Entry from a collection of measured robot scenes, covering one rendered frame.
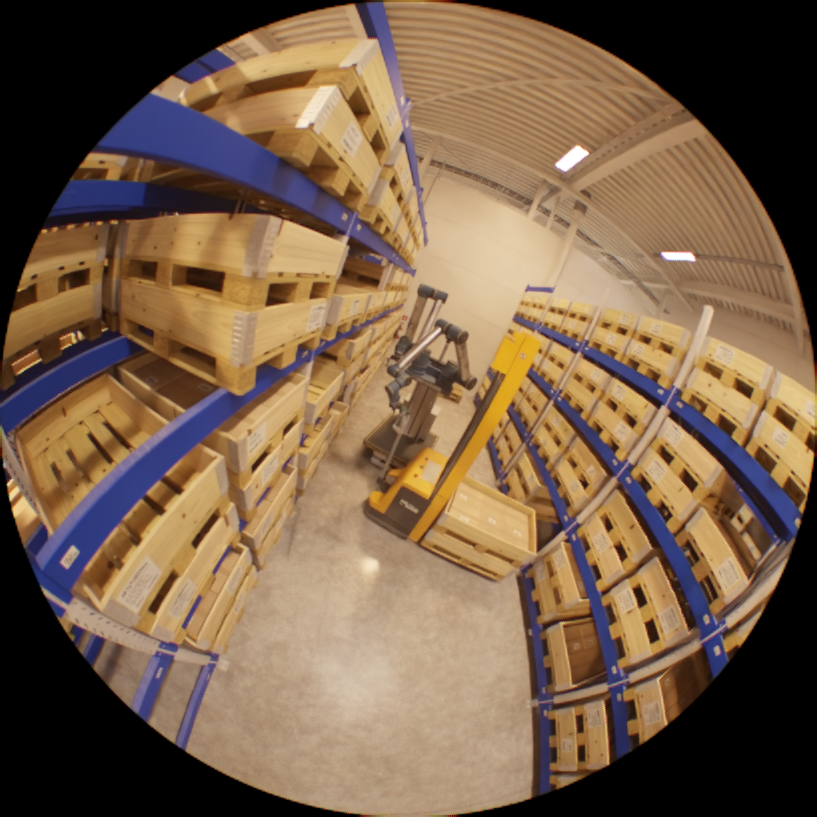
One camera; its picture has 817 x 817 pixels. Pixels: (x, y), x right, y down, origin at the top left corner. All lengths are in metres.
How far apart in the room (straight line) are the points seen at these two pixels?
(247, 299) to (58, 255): 1.32
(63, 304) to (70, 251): 0.28
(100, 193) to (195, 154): 1.01
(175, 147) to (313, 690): 3.03
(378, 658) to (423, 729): 0.90
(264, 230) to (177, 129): 0.46
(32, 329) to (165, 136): 1.35
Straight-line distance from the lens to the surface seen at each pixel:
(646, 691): 2.74
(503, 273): 7.92
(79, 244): 1.87
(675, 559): 2.54
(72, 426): 2.03
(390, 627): 2.83
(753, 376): 2.66
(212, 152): 0.81
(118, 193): 1.76
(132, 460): 0.90
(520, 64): 6.37
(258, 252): 0.92
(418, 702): 2.88
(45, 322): 1.87
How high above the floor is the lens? 2.66
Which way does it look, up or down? 27 degrees down
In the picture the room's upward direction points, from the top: 23 degrees clockwise
